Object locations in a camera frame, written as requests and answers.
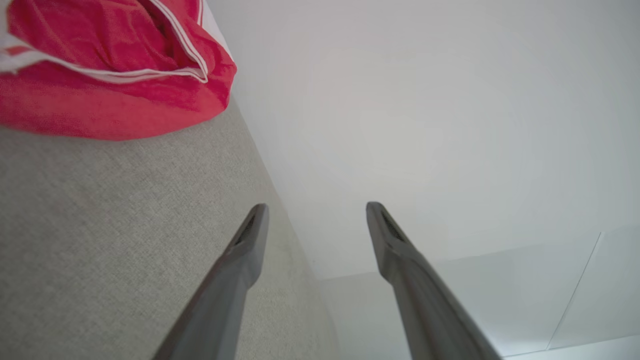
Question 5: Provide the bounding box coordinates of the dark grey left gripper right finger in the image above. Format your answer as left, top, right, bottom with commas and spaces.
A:
365, 201, 503, 360

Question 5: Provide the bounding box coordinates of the red basketball jersey white trim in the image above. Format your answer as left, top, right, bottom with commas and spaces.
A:
0, 0, 238, 141

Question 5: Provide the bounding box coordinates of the grey fabric sofa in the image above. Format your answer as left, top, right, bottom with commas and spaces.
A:
0, 97, 341, 360

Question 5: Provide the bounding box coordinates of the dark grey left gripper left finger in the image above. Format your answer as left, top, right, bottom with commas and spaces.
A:
152, 203, 270, 360

